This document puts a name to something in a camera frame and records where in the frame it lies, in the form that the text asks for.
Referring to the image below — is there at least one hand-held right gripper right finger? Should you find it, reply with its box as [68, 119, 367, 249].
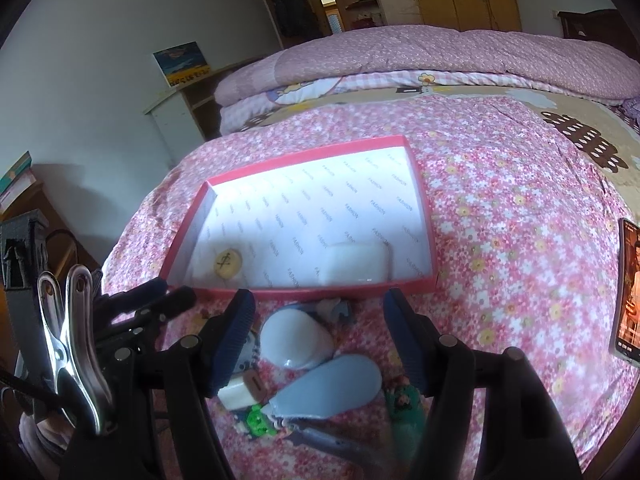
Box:
[382, 287, 583, 480]

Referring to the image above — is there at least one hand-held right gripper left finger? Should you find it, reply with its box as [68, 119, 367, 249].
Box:
[136, 287, 258, 480]

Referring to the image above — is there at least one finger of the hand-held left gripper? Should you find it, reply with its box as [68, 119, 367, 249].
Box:
[107, 286, 197, 361]
[100, 276, 170, 333]

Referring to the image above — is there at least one yellow and grey toy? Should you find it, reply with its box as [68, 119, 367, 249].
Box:
[232, 332, 261, 376]

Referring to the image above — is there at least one white bottle with orange label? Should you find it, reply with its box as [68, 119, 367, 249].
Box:
[260, 307, 336, 372]

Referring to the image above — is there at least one blue plastic hook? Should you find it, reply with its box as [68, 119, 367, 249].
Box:
[310, 298, 357, 326]

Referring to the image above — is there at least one grey purple plastic hook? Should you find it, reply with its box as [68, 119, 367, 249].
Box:
[282, 417, 401, 466]

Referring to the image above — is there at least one shallow pink cardboard box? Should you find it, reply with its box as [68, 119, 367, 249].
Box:
[159, 134, 438, 301]

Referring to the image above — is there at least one white cube charger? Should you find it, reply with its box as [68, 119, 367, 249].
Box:
[217, 374, 266, 411]

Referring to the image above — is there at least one round wooden token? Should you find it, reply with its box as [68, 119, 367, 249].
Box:
[214, 248, 244, 278]

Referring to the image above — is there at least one green figurine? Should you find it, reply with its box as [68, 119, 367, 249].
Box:
[384, 377, 426, 461]

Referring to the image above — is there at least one green patterned toy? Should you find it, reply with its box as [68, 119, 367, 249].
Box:
[237, 405, 281, 441]

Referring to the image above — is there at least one white rectangular block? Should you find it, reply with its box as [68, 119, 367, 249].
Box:
[318, 241, 392, 283]

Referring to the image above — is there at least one brown wooden nightstand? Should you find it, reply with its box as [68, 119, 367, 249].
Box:
[0, 180, 103, 361]

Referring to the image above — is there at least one pink floral bedsheet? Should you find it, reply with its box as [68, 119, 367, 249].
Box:
[102, 92, 640, 480]

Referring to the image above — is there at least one stack of books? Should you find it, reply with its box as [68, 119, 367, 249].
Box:
[0, 151, 36, 213]

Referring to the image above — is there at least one white bedside cabinet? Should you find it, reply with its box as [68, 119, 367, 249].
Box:
[144, 57, 266, 171]

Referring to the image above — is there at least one blue and yellow picture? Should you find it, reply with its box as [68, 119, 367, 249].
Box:
[152, 41, 213, 88]

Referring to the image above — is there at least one black smartphone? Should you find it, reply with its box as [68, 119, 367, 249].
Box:
[610, 217, 640, 366]

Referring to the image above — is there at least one folded pink quilt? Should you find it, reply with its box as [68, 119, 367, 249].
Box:
[214, 25, 640, 136]

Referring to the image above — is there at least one beige cartoon bedsheet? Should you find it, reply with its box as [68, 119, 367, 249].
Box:
[270, 72, 640, 201]

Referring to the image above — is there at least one dark hanging coat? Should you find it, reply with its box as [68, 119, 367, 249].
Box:
[271, 0, 313, 38]

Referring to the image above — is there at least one dark wooden headboard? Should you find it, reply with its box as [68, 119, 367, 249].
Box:
[557, 9, 623, 46]

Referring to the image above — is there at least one black cable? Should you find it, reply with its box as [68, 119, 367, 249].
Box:
[45, 229, 101, 281]

